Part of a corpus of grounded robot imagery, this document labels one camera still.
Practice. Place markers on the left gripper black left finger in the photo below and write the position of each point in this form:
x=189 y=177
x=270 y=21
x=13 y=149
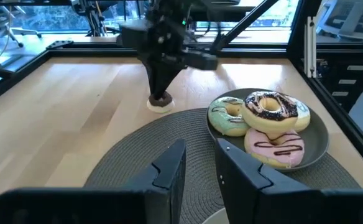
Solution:
x=166 y=186

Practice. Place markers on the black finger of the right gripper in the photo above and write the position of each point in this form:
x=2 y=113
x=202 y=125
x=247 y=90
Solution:
x=153 y=74
x=167 y=74

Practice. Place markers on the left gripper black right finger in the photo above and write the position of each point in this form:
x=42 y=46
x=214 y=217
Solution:
x=246 y=193

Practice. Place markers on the small chocolate donut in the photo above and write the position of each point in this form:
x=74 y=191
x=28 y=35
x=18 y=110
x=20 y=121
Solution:
x=163 y=107

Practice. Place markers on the pink frosted donut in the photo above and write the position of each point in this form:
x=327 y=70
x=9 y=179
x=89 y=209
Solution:
x=290 y=146

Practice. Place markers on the green frosted donut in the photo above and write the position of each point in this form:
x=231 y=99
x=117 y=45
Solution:
x=222 y=121

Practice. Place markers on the large chocolate frosted donut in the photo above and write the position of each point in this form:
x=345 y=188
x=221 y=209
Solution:
x=281 y=119

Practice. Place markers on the white frosted donut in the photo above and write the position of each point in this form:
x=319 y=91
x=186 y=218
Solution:
x=304 y=115

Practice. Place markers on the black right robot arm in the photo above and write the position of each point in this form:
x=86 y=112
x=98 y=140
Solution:
x=172 y=7

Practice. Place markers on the light grey plate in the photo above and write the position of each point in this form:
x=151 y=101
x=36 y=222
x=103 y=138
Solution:
x=215 y=219

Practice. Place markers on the grey round woven placemat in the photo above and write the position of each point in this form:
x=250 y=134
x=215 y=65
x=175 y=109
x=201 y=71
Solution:
x=184 y=124

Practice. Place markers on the dark grey plate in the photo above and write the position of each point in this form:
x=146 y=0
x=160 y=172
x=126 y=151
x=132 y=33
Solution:
x=315 y=140

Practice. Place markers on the silver aluminium extrusion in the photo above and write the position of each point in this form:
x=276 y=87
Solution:
x=309 y=46

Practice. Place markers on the black labelled drawer unit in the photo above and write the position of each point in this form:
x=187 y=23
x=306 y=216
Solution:
x=349 y=81

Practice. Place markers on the grey office chair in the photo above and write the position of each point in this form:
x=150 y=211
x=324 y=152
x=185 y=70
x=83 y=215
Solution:
x=4 y=25

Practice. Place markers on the black aluminium table frame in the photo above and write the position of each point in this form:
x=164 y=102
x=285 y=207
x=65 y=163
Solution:
x=91 y=51

